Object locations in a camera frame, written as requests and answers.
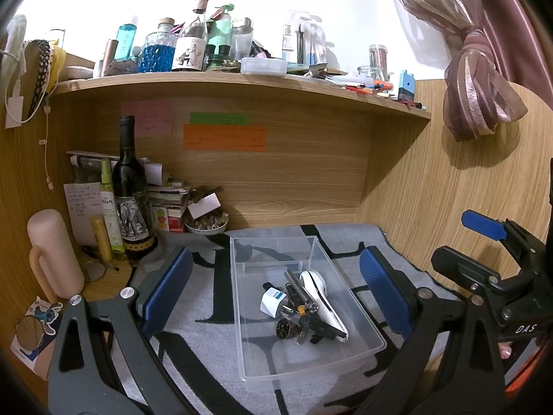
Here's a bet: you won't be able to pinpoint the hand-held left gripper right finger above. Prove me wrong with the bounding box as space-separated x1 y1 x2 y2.
354 246 506 415

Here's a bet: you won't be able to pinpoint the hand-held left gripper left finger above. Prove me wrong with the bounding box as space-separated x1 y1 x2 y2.
47 246 195 415

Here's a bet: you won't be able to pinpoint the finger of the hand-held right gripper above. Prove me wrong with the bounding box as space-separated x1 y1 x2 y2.
431 246 503 297
461 210 543 271

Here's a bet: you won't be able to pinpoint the white handheld massager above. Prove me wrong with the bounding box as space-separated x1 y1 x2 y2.
299 270 348 344

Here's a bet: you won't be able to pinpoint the black key bunch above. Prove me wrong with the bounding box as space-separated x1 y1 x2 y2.
296 311 346 347

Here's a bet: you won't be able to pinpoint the small brass perforated cup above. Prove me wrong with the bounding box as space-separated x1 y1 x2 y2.
276 317 300 340

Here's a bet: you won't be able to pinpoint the clear plastic storage box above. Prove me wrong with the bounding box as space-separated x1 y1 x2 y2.
230 236 387 382

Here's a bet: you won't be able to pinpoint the white plug adapter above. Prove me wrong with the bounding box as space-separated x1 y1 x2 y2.
260 287 289 317

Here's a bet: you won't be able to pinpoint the person's right forearm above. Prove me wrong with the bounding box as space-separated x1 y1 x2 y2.
503 346 551 403

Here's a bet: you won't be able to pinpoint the grey rug with black letters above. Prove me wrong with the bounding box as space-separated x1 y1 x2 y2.
125 223 463 415

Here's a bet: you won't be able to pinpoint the white bowl of marbles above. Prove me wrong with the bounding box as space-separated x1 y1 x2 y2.
184 212 229 235

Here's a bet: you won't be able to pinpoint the small round mirror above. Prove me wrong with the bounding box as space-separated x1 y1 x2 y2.
84 260 109 282

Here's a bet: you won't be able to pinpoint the yellow tube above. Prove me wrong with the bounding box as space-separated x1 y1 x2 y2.
91 217 114 264

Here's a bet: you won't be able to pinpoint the white blank card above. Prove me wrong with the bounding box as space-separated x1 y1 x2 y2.
187 193 221 220

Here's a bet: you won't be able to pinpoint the light green spray bottle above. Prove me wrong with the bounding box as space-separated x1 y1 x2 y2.
99 158 126 261

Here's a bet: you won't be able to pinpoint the black flat stick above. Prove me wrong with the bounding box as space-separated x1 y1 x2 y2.
190 186 224 202

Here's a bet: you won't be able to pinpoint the white folded paper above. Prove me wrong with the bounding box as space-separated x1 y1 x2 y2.
140 162 171 187

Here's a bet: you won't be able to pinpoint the dark wine bottle elephant label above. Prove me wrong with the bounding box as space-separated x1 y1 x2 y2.
111 115 158 266

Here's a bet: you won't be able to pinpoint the white handwritten note paper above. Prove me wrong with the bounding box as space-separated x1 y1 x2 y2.
63 182 102 247

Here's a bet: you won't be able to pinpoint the blue cartoon sticker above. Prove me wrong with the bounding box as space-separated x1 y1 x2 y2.
28 296 65 338

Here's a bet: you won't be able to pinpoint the round cork coaster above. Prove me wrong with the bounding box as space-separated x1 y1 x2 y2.
15 316 44 349

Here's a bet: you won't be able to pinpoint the rolled magazine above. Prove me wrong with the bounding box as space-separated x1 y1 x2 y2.
66 150 122 170

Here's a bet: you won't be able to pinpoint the brown striped curtain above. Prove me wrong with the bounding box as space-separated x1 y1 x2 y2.
378 0 553 143

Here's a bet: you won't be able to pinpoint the white paper card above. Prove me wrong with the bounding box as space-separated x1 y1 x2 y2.
11 333 55 381

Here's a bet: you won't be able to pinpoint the orange sticky note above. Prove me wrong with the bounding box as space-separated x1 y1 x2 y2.
182 123 269 153

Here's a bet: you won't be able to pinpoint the blue and black clip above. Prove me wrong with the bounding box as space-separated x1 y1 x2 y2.
398 70 415 100

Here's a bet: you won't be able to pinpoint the pink sticky note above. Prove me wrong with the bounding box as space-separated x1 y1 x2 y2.
121 100 174 136

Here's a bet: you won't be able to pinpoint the green sticky note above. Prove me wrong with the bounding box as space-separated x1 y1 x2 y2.
189 112 250 126

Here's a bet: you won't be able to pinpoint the orange and white pens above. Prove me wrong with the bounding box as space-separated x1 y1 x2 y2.
328 75 396 96

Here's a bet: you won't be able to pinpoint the glass jar with straws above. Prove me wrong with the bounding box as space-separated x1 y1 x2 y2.
368 44 390 81

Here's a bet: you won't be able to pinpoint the wooden shelf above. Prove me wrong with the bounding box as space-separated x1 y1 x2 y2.
51 70 433 122

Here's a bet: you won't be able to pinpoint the clear liquor bottle figure label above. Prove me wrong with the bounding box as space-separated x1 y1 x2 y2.
172 0 210 72

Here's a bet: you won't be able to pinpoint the dark green ink bottle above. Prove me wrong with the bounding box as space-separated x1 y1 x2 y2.
206 43 232 70

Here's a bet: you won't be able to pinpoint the blue patterned glass bottle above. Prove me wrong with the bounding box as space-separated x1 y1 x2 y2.
139 18 178 73

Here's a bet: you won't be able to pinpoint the copper coloured tube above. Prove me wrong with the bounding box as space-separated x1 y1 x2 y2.
99 39 119 77

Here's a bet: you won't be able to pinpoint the clear flat plastic case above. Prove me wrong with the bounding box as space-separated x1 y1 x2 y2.
241 57 288 76

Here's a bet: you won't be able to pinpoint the yellow cloth item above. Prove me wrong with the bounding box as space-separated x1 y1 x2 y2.
47 47 67 91

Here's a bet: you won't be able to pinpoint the tall teal bottle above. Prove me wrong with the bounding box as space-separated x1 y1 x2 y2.
116 15 141 59

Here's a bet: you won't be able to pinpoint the clear bottle silver cap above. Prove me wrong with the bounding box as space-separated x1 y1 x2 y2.
231 17 255 59

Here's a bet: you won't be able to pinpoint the toothbrush blister pack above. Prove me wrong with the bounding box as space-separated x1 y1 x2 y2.
283 11 327 65

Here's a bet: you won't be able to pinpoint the green pump bottle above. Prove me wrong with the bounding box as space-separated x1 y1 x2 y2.
207 4 236 59

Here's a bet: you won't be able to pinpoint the white fluffy item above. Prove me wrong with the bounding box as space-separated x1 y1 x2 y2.
2 15 27 53

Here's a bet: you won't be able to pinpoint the pink bottle with handle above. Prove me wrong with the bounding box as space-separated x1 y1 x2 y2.
27 209 85 303

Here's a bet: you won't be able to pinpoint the pink hanging cable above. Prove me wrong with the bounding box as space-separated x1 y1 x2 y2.
41 95 55 192

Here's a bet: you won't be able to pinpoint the white charger with cable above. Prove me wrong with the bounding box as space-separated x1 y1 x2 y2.
4 47 27 129

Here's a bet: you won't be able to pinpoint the black patterned strap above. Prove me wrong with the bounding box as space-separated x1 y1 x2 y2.
27 40 53 122

